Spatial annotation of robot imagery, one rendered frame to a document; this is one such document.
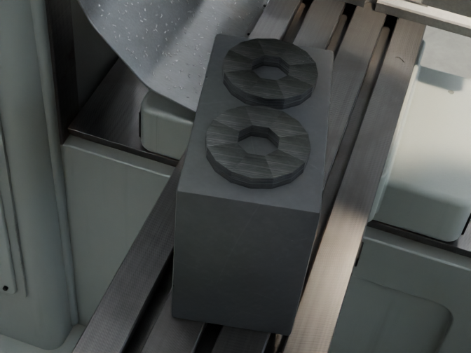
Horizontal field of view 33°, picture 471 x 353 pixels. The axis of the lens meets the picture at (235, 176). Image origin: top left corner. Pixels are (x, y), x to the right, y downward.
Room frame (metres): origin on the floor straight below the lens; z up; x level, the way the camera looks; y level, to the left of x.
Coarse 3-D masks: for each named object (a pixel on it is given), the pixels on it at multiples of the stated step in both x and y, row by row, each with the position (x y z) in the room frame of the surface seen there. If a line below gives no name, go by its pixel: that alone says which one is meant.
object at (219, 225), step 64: (256, 64) 0.61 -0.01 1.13; (320, 64) 0.63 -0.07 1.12; (192, 128) 0.52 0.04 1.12; (256, 128) 0.51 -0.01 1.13; (320, 128) 0.53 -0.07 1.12; (192, 192) 0.44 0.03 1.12; (256, 192) 0.45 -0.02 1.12; (320, 192) 0.46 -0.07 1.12; (192, 256) 0.44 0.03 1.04; (256, 256) 0.44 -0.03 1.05; (256, 320) 0.44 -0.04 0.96
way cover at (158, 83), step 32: (96, 0) 0.89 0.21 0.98; (128, 0) 0.94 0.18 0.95; (160, 0) 0.98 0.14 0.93; (192, 0) 1.03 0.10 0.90; (224, 0) 1.07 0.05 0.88; (256, 0) 1.10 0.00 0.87; (160, 32) 0.93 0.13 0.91; (192, 32) 0.97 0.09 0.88; (224, 32) 1.00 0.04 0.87; (128, 64) 0.84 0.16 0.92; (160, 64) 0.88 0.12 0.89; (192, 64) 0.91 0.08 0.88; (192, 96) 0.85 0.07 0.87
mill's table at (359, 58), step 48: (288, 0) 1.01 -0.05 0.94; (336, 0) 1.02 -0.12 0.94; (336, 48) 0.94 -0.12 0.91; (384, 48) 0.95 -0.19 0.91; (336, 96) 0.80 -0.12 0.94; (384, 96) 0.82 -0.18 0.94; (336, 144) 0.71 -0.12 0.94; (384, 144) 0.72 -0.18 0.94; (336, 192) 0.66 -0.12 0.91; (144, 240) 0.53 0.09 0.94; (336, 240) 0.56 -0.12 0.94; (144, 288) 0.47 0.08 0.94; (336, 288) 0.50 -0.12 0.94; (96, 336) 0.41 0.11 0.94; (144, 336) 0.43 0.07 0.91; (192, 336) 0.42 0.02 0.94; (240, 336) 0.43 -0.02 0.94; (288, 336) 0.43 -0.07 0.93
